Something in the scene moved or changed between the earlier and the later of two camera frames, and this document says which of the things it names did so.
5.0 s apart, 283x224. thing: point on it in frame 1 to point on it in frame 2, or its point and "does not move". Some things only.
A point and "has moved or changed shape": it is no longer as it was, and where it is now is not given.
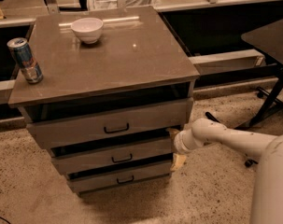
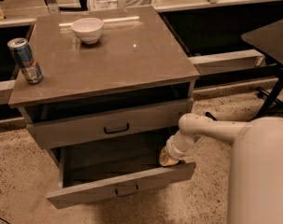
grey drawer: [85, 161] has moved or changed shape
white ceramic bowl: [88, 29] does not move
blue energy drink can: [31, 71] does not move
